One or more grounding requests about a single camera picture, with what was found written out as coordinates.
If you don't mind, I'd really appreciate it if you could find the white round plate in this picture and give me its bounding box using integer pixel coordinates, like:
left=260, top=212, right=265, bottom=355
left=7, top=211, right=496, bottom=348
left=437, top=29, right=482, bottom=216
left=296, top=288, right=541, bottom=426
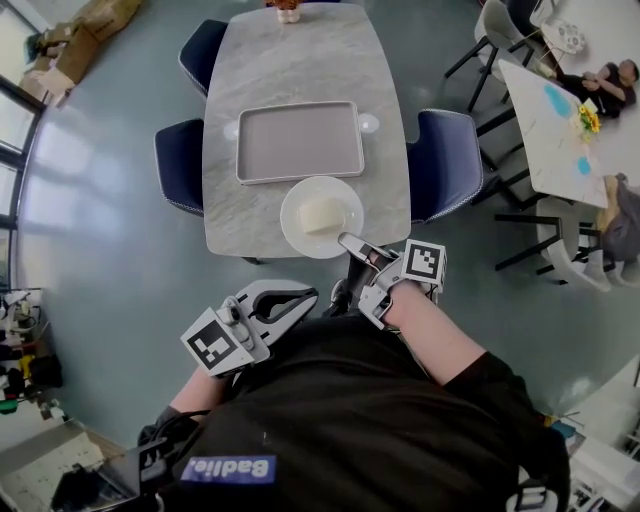
left=279, top=175, right=365, bottom=260

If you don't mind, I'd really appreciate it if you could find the white marble table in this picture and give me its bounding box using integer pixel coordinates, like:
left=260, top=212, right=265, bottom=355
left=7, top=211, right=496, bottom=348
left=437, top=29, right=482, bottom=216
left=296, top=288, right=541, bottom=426
left=474, top=58, right=611, bottom=211

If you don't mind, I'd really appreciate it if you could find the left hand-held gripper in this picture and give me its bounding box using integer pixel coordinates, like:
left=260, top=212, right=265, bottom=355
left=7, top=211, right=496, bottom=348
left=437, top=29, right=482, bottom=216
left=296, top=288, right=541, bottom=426
left=180, top=279, right=320, bottom=377

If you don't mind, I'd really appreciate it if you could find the large blue coaster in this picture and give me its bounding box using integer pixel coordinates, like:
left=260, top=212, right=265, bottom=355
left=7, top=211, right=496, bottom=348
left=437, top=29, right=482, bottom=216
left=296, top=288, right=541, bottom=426
left=543, top=83, right=571, bottom=115

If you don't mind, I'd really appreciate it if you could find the person's right shoe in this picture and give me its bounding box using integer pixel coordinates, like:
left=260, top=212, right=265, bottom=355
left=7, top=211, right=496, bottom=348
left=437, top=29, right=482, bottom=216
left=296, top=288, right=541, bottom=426
left=328, top=278, right=352, bottom=317

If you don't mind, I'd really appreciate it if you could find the black framed window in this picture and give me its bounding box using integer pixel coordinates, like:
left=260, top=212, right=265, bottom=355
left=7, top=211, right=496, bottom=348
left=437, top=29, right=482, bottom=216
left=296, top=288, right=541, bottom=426
left=0, top=14, right=49, bottom=296

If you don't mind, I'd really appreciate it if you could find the white storage rack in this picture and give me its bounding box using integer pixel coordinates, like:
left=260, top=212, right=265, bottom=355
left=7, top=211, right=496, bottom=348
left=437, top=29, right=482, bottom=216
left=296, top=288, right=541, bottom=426
left=542, top=409, right=640, bottom=512

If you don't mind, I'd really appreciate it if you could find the white chair with black legs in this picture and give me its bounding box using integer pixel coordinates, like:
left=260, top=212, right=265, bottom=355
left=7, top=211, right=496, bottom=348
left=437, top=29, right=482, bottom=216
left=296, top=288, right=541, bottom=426
left=607, top=252, right=640, bottom=290
left=494, top=197, right=614, bottom=294
left=444, top=0, right=531, bottom=111

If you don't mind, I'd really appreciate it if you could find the person's left forearm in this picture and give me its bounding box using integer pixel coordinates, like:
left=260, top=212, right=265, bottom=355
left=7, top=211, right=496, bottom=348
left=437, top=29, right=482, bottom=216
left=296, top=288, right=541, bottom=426
left=169, top=367, right=226, bottom=419

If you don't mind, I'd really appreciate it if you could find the cluttered equipment rack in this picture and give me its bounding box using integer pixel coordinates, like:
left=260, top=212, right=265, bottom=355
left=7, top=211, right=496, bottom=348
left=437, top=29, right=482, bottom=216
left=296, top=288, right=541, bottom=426
left=0, top=287, right=65, bottom=416

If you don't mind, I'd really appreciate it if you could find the person's right forearm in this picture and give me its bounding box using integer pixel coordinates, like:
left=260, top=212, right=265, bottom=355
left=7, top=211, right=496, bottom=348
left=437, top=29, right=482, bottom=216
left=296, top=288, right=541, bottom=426
left=387, top=287, right=489, bottom=386

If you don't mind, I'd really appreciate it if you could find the dark blue chair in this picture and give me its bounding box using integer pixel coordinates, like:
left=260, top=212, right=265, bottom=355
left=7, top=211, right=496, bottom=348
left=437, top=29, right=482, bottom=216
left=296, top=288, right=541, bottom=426
left=153, top=118, right=206, bottom=217
left=178, top=18, right=230, bottom=99
left=405, top=108, right=484, bottom=226

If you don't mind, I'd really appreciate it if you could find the large brown cardboard box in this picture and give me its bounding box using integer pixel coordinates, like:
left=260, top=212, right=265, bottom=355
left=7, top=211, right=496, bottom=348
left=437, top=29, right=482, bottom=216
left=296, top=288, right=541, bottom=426
left=74, top=0, right=144, bottom=46

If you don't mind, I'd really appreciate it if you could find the black cable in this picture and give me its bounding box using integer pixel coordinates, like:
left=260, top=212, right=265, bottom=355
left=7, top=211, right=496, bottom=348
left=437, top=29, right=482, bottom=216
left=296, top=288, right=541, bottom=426
left=149, top=408, right=211, bottom=441

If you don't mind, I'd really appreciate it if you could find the white speckled counter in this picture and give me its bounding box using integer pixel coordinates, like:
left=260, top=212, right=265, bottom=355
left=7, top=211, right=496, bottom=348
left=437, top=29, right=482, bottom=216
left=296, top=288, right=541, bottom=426
left=0, top=419, right=126, bottom=512

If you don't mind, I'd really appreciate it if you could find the pale food block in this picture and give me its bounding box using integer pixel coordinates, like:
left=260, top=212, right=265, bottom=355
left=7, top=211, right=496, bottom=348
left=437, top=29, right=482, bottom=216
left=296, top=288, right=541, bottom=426
left=297, top=197, right=349, bottom=235

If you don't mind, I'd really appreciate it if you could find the black strap buckle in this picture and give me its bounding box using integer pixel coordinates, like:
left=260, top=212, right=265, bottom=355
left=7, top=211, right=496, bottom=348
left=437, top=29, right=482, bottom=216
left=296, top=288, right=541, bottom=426
left=138, top=439, right=169, bottom=481

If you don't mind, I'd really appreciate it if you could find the orange plant in white vase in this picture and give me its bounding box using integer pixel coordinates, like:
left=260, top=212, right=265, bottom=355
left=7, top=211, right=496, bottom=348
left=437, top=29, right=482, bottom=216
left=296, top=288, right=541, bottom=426
left=264, top=0, right=301, bottom=25

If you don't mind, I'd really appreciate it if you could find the person's black shirt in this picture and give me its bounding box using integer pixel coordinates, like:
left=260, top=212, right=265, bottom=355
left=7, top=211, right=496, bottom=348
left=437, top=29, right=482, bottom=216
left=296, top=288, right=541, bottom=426
left=137, top=314, right=571, bottom=512

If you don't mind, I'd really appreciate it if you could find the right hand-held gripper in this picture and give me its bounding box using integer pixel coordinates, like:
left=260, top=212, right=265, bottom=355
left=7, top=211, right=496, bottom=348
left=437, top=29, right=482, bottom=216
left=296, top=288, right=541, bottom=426
left=337, top=231, right=449, bottom=330

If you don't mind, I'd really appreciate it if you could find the grey rectangular tray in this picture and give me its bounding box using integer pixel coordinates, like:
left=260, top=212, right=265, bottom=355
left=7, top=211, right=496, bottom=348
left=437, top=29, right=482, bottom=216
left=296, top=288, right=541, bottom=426
left=235, top=100, right=365, bottom=186

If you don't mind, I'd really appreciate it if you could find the grey marble dining table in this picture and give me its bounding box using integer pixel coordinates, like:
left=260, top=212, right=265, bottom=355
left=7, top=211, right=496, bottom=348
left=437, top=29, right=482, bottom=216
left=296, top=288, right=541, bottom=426
left=201, top=2, right=412, bottom=265

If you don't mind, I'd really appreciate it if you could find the white patterned round side table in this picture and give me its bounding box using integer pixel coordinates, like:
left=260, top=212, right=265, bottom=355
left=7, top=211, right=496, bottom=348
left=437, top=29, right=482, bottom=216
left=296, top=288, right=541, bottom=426
left=542, top=18, right=587, bottom=55

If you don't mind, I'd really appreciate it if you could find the grey strap buckle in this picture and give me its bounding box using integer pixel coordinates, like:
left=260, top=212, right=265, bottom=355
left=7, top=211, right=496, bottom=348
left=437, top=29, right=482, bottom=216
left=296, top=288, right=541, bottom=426
left=504, top=482, right=549, bottom=512

